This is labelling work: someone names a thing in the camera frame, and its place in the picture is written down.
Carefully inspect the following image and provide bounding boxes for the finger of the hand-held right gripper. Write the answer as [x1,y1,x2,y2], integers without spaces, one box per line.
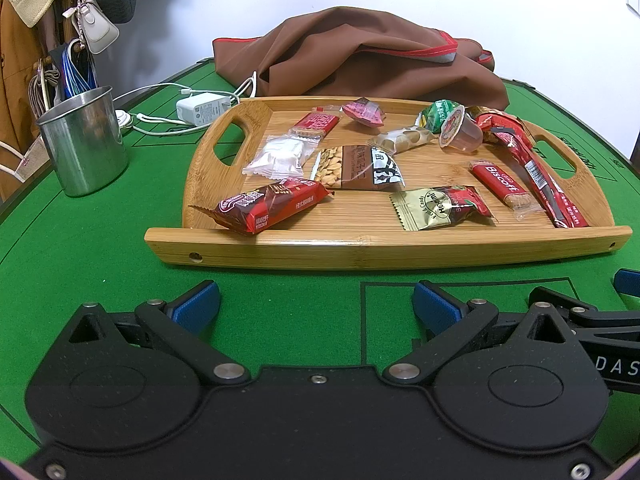
[614,268,640,311]
[527,285,599,322]

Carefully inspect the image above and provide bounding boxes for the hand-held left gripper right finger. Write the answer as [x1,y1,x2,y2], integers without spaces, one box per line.
[381,281,576,386]

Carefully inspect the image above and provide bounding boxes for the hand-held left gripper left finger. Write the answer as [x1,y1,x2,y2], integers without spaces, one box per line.
[62,280,251,387]

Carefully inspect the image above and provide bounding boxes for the gold candy packet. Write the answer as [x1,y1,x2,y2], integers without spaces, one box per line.
[389,185,498,232]

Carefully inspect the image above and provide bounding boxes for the long red drink stick packet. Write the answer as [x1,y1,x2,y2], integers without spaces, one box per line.
[487,127,588,229]

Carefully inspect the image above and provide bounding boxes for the wooden bamboo tray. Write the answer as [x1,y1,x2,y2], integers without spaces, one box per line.
[144,96,633,272]

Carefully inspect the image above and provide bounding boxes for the dark red biscuit packet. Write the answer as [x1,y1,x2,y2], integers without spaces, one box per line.
[187,177,335,235]

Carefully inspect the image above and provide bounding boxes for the red caramel biscuit packet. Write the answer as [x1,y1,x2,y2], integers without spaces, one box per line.
[467,159,541,222]

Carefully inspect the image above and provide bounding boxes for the black and white peanut packet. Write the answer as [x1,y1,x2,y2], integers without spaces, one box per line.
[309,144,407,192]

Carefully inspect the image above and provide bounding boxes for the clear round cracker packet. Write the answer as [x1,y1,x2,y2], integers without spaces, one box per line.
[366,125,436,155]

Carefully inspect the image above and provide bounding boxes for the white candy packet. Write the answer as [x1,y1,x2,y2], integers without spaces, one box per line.
[242,135,321,182]

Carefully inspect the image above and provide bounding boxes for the clear jelly cup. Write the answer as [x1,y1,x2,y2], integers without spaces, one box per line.
[439,105,485,153]

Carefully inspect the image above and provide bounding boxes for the red nut snack packet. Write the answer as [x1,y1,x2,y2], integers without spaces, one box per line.
[467,106,533,148]

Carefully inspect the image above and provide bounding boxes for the green peas packet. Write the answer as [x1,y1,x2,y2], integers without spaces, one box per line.
[416,100,466,136]

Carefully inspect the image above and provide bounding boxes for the pink candy packet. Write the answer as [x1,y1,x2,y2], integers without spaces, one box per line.
[341,97,387,127]

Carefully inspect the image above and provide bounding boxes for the small red cracker packet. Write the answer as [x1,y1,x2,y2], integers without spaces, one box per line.
[289,106,342,139]

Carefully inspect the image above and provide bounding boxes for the metal cup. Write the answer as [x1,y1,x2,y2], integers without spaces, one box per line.
[36,85,131,198]

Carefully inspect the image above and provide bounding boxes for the white charger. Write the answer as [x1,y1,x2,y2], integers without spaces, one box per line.
[176,91,232,128]

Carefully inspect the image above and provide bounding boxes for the beige woven pouch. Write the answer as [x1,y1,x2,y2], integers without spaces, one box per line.
[0,137,51,183]

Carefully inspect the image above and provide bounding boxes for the brown cloth with red trim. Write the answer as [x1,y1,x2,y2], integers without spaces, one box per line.
[212,6,510,111]

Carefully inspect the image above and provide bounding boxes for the orange coat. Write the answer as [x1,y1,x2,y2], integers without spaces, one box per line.
[0,0,46,201]

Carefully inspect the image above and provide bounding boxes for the small white purse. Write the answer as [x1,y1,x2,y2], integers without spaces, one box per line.
[62,0,121,56]

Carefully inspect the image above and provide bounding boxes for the white charger cable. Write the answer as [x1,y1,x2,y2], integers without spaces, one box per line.
[112,82,201,133]
[229,72,258,107]

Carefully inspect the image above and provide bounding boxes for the blue wire hangers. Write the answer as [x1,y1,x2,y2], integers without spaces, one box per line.
[60,40,98,101]

